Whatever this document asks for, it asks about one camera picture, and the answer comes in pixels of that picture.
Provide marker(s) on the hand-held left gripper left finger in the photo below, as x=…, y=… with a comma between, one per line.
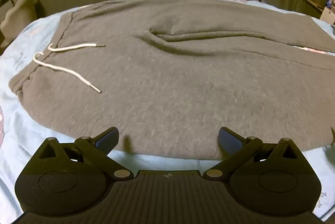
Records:
x=107, y=138

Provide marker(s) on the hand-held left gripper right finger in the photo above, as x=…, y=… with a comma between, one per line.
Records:
x=228, y=138

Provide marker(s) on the grey pants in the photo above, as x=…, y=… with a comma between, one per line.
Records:
x=170, y=77

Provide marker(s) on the light blue printed bed sheet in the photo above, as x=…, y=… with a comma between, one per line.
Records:
x=18, y=135

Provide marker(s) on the grey cushion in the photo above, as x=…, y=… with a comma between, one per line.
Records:
x=19, y=14

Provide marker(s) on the dark wooden shelf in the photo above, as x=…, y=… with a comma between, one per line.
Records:
x=312, y=5

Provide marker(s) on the white cardboard box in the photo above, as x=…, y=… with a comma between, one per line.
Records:
x=328, y=14

